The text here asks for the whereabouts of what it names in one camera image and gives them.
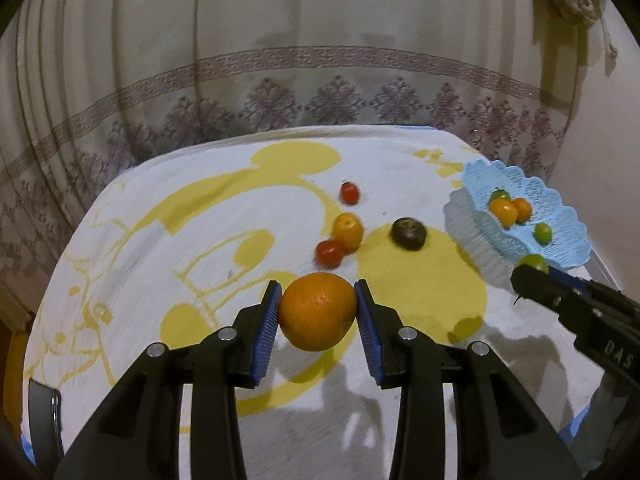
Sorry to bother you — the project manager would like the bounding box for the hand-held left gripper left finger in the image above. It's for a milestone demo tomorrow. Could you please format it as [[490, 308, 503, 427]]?
[[52, 280, 284, 480]]

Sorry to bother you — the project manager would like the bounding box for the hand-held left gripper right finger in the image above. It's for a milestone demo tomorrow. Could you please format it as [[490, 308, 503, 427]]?
[[353, 279, 583, 480]]

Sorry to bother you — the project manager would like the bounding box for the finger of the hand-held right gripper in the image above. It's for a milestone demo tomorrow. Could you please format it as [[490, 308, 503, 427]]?
[[547, 266, 640, 322], [510, 263, 602, 334]]

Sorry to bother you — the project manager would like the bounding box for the large green tomato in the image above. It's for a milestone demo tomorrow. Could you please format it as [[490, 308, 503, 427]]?
[[517, 254, 550, 274]]

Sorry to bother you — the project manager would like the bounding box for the light blue plastic basket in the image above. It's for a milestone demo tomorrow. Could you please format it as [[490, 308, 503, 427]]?
[[460, 159, 594, 267]]

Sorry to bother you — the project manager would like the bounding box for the yellow-orange mandarin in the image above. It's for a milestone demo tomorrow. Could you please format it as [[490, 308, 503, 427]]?
[[488, 198, 519, 229]]

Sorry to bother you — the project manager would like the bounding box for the dark wrinkled tomato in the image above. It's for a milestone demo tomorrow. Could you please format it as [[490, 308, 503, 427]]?
[[391, 217, 427, 251]]

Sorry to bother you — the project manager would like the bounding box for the small yellow-orange tomato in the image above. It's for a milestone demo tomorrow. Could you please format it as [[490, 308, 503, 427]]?
[[331, 212, 365, 251]]

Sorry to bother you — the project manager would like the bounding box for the white and yellow blanket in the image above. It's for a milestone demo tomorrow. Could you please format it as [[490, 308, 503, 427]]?
[[22, 123, 609, 480]]

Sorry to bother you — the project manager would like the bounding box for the black smartphone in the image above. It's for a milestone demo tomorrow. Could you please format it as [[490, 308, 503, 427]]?
[[28, 378, 64, 469]]

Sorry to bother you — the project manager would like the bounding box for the beige patterned curtain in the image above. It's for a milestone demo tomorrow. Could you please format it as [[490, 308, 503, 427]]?
[[0, 0, 583, 323]]

